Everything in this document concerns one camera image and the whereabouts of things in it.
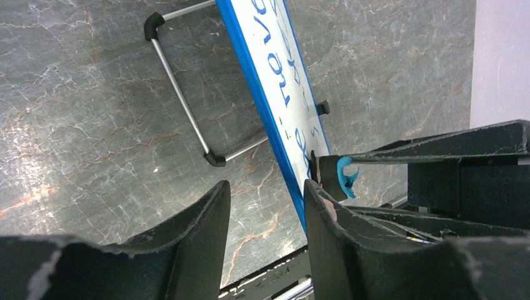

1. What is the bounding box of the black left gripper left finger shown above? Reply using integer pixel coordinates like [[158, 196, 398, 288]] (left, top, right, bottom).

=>
[[1, 181, 231, 299]]

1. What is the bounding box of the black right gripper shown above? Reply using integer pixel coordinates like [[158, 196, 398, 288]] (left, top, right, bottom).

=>
[[346, 120, 530, 231]]

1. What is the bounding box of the metal whiteboard stand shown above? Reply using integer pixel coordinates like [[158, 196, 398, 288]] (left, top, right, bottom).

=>
[[143, 0, 331, 168]]

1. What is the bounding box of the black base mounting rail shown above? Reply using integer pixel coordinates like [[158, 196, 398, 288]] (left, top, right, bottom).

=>
[[218, 245, 313, 299]]

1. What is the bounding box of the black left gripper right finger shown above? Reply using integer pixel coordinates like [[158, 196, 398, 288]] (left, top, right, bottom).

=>
[[304, 180, 529, 299]]

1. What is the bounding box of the blue-framed whiteboard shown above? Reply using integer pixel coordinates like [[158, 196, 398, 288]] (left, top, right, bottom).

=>
[[216, 0, 330, 226]]

